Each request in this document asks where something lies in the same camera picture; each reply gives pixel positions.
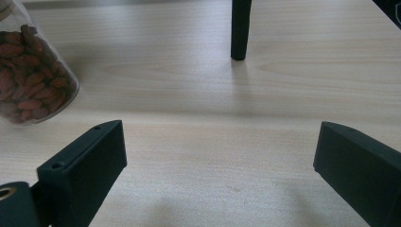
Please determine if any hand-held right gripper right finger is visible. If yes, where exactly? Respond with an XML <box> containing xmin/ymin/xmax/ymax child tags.
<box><xmin>312</xmin><ymin>121</ymin><xmax>401</xmax><ymax>227</ymax></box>

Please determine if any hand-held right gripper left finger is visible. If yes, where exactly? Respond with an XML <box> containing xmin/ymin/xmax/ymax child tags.
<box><xmin>36</xmin><ymin>119</ymin><xmax>129</xmax><ymax>227</ymax></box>

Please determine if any black object with white mark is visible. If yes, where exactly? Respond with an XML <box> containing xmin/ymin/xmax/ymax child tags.
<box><xmin>372</xmin><ymin>0</ymin><xmax>401</xmax><ymax>31</ymax></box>

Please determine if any black stand leg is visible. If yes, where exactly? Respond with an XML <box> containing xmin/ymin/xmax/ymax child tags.
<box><xmin>230</xmin><ymin>0</ymin><xmax>253</xmax><ymax>61</ymax></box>

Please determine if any clear jar of almonds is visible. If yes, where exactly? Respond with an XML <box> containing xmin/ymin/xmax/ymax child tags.
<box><xmin>0</xmin><ymin>0</ymin><xmax>80</xmax><ymax>127</ymax></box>

